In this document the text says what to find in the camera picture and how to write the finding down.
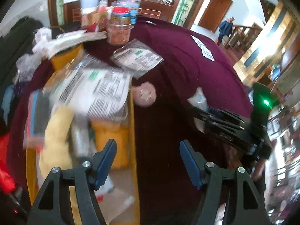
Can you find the yellow towel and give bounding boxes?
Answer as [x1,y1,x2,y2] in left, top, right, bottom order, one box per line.
[39,106,74,178]

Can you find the small blue white sachet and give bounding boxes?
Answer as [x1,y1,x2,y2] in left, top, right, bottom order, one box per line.
[188,87,207,111]

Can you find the large bagged N95 mask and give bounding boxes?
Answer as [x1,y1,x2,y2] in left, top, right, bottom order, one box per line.
[43,54,132,122]

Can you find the person's right hand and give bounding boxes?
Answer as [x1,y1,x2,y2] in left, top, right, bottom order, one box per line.
[225,142,267,182]

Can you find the grey striped tube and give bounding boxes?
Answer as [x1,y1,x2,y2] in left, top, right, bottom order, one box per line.
[71,118,90,158]

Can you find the orange plastic packet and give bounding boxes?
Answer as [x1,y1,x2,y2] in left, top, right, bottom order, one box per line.
[90,119,130,170]

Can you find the maroon velvet tablecloth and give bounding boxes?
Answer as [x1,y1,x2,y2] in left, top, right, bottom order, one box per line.
[7,17,255,225]

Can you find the yellow storage tray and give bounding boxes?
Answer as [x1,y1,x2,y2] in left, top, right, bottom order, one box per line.
[25,44,141,225]

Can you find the bag of coloured felt sheets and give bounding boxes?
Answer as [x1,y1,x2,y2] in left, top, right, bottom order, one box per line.
[23,89,51,149]

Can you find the white paper card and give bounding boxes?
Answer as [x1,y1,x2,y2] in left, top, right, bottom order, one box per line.
[201,45,214,62]
[191,35,204,48]

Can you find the pink fluffy round pouch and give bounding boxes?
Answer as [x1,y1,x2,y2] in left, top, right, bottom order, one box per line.
[131,82,157,107]

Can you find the person in blue jacket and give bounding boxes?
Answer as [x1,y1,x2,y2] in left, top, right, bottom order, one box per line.
[217,17,235,45]

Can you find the yellow bowl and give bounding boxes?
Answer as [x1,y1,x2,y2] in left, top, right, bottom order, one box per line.
[50,44,83,71]

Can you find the small bagged N95 mask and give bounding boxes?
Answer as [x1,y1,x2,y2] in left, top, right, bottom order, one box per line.
[111,39,164,79]

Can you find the wooden door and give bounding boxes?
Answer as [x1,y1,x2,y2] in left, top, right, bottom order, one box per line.
[198,0,233,33]

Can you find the stack of papers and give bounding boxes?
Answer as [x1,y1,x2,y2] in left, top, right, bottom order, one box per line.
[32,30,107,59]

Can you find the white plastic bag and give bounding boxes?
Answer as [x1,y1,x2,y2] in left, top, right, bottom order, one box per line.
[33,27,52,47]

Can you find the red-lidded clear jar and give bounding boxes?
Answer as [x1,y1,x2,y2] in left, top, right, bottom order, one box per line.
[107,7,133,46]

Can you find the wooden cabinet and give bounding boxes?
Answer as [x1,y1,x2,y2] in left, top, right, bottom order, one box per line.
[63,0,181,25]

